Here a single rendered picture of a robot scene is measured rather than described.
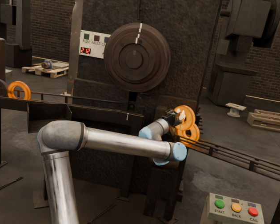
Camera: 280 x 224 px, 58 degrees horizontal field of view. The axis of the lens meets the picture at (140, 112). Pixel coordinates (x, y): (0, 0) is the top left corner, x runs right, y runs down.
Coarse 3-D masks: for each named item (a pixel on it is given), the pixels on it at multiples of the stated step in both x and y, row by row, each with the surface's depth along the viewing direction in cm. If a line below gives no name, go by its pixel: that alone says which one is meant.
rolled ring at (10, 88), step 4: (12, 84) 200; (16, 84) 199; (20, 84) 198; (24, 84) 199; (8, 88) 201; (12, 88) 202; (24, 88) 199; (28, 88) 200; (8, 92) 202; (12, 92) 204; (24, 92) 200; (28, 92) 200; (8, 96) 204; (12, 96) 203; (24, 96) 201; (28, 96) 200
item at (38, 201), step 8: (32, 104) 175; (40, 104) 177; (48, 104) 180; (56, 104) 182; (64, 104) 185; (32, 112) 177; (40, 112) 179; (48, 112) 182; (56, 112) 184; (64, 112) 186; (32, 120) 179; (40, 120) 180; (48, 120) 181; (32, 128) 167; (40, 128) 168; (40, 192) 196; (40, 200) 188
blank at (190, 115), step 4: (176, 108) 161; (180, 108) 158; (184, 108) 157; (188, 108) 155; (180, 112) 159; (184, 112) 157; (188, 112) 155; (192, 112) 155; (188, 116) 155; (192, 116) 154; (188, 120) 155; (192, 120) 154; (180, 124) 160; (184, 124) 158; (188, 124) 156; (192, 124) 155; (180, 128) 160; (184, 128) 158; (188, 128) 156
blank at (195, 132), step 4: (192, 128) 165; (196, 128) 164; (180, 132) 172; (184, 132) 173; (192, 132) 166; (196, 132) 164; (184, 136) 171; (192, 136) 166; (196, 136) 164; (180, 140) 173; (188, 140) 169; (196, 140) 166; (188, 144) 169
